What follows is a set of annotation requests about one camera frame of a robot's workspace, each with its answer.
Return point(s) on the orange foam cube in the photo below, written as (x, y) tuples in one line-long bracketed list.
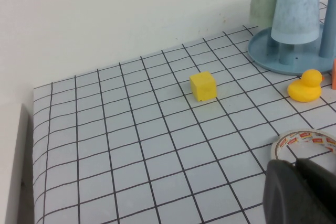
[(334, 74)]

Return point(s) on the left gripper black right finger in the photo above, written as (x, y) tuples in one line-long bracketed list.
[(325, 195)]

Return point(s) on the light blue plastic cup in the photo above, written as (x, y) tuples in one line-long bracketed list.
[(294, 11)]

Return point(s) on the white tape roll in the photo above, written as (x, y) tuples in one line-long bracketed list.
[(278, 144)]

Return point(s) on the yellow rubber duck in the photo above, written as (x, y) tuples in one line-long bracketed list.
[(304, 91)]

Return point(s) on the yellow foam cube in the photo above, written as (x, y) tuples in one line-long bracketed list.
[(203, 87)]

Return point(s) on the blue cup stand with pegs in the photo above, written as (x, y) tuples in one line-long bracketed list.
[(265, 56)]

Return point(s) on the white black-grid tablecloth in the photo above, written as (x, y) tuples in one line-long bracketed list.
[(131, 155)]

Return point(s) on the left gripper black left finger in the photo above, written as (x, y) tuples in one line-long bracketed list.
[(286, 197)]

